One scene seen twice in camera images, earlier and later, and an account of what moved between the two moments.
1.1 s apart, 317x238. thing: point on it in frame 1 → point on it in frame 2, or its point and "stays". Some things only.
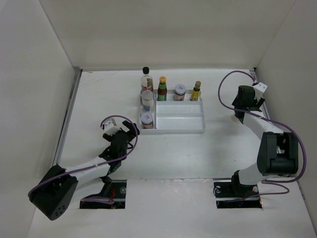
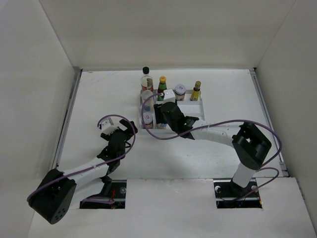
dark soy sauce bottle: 146,80 stays
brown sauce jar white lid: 180,91 stays
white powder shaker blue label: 235,118 → 161,126
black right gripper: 257,103 → 159,112
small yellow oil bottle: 194,96 stays
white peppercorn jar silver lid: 147,100 stays
